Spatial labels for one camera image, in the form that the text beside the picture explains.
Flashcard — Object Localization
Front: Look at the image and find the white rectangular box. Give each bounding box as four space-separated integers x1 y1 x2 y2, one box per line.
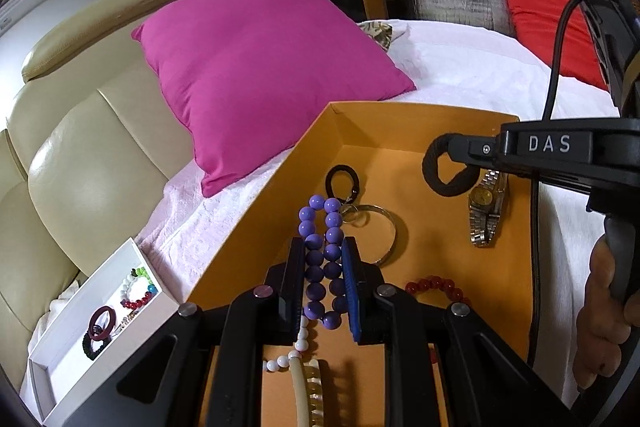
27 237 181 425

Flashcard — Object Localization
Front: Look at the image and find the white textured blanket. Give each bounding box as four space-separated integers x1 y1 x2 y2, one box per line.
27 19 626 408

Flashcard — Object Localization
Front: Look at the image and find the white bead necklace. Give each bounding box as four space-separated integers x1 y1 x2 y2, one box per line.
262 317 311 373

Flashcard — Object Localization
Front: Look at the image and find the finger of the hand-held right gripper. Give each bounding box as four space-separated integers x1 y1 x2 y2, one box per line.
446 133 502 168

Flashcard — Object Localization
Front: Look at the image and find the person's right hand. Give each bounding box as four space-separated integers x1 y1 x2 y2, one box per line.
575 234 640 388

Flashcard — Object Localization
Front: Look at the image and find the cream hair comb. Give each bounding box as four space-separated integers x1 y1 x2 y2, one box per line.
292 359 351 427

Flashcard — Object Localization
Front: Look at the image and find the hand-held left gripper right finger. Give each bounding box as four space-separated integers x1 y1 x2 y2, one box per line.
341 238 566 427

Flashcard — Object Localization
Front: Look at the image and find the thin black hair tie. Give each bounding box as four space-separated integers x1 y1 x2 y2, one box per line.
325 164 362 208

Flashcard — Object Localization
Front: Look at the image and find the pink pillow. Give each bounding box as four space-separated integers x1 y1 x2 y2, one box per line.
131 0 417 198

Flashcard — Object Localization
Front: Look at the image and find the multicoloured bead bracelet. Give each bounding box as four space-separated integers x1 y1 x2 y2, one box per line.
120 267 161 311

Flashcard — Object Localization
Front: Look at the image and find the small metal chain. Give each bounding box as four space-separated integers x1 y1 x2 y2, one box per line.
117 312 142 334

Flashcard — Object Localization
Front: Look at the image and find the black bead bracelet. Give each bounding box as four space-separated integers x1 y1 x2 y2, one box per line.
82 332 109 361

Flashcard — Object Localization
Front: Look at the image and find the thick black hair tie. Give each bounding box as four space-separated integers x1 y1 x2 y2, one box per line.
424 134 478 198

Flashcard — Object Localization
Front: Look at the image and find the silver bangle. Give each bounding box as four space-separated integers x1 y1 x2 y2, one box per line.
342 203 399 267

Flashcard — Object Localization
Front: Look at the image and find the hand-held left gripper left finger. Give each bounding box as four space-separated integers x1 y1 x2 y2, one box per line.
65 239 308 427

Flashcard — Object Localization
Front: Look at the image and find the black cable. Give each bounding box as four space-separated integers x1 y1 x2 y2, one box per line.
527 0 601 400

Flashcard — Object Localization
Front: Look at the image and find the silver gold wristwatch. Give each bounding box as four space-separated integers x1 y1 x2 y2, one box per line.
467 169 508 249

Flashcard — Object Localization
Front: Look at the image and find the purple bead necklace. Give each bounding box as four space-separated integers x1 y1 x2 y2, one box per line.
298 194 351 329

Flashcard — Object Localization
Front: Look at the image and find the red pillow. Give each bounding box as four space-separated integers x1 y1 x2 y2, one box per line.
501 0 611 90

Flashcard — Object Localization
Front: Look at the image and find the beige leather sofa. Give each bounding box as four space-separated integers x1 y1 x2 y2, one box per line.
0 0 296 393

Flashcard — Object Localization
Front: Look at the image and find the maroon ring bangle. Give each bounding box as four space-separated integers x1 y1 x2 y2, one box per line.
87 311 117 341

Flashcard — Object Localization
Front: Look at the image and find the orange cardboard box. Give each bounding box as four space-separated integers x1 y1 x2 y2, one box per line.
182 101 533 427

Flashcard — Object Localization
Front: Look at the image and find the red bead bracelet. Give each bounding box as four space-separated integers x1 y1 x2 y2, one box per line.
405 276 471 308

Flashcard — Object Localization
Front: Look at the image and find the leaf patterned cushion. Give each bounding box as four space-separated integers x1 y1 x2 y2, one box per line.
357 19 408 52

